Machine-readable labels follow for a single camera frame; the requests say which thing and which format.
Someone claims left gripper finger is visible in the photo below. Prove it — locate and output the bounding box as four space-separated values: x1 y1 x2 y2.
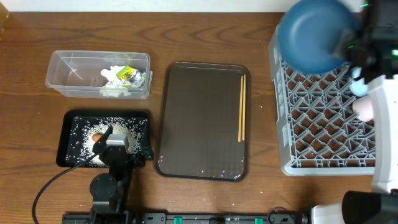
141 126 153 154
93 126 113 150

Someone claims orange carrot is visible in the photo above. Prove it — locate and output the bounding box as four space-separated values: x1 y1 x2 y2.
92 133 102 142

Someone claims pile of white rice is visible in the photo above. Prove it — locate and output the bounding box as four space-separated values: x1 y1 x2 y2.
65 116 148 167

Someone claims light blue cup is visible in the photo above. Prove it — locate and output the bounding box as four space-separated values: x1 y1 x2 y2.
348 67 368 97

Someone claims dark blue plate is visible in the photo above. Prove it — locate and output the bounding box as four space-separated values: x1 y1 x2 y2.
277 0 359 75

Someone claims white cup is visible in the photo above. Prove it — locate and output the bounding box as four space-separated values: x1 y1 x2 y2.
352 96 374 122

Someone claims white tissue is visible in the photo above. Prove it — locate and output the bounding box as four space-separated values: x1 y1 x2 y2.
100 65 124 88
99 82 131 98

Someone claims yellow silver snack wrapper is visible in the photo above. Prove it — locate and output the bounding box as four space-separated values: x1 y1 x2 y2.
116 65 146 88

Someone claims wooden chopstick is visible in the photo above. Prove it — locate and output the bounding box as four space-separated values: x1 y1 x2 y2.
242 74 246 141
238 76 243 142

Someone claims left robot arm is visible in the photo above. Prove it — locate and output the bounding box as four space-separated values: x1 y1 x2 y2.
88 126 154 223

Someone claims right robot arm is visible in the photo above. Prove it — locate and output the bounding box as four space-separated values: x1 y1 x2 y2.
308 1 397 224

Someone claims black waste tray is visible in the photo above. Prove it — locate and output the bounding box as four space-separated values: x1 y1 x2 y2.
56 110 149 167

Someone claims grey dishwasher rack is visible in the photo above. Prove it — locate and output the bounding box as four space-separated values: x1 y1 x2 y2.
268 32 376 176

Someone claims brown serving tray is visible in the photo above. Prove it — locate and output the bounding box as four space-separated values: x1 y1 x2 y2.
154 62 251 182

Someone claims clear plastic bin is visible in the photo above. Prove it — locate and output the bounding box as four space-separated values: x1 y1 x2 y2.
45 50 152 99

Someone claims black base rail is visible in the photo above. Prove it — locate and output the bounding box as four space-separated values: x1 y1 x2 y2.
62 211 312 224

